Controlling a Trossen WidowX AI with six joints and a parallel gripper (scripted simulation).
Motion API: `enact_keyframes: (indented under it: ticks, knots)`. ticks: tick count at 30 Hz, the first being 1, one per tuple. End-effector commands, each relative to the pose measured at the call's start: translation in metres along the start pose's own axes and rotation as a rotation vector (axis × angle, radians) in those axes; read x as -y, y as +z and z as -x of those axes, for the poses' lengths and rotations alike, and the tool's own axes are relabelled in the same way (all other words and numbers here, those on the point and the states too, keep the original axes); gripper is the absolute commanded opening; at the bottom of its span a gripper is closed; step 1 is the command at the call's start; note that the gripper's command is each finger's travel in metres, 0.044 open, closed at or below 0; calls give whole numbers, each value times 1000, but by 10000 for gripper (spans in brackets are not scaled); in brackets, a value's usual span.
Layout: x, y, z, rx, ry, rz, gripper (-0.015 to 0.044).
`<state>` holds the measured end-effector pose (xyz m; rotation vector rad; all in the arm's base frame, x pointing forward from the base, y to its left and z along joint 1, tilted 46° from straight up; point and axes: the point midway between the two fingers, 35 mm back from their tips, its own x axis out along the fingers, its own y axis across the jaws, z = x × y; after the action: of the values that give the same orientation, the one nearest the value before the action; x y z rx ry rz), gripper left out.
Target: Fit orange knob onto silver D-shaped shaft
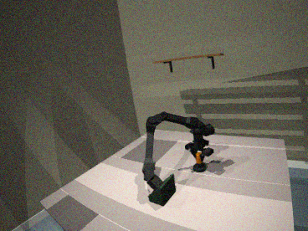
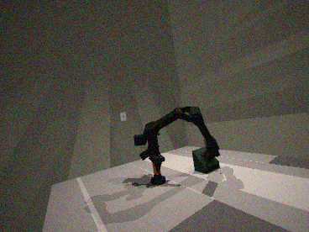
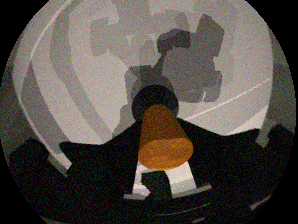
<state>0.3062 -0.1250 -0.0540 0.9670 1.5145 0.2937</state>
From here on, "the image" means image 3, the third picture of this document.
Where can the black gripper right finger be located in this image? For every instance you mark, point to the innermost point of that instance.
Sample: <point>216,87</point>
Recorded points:
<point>211,151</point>

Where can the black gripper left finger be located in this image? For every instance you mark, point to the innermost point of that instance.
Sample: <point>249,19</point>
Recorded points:
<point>117,157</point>

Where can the orange knob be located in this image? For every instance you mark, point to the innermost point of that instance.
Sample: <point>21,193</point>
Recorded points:
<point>163,143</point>

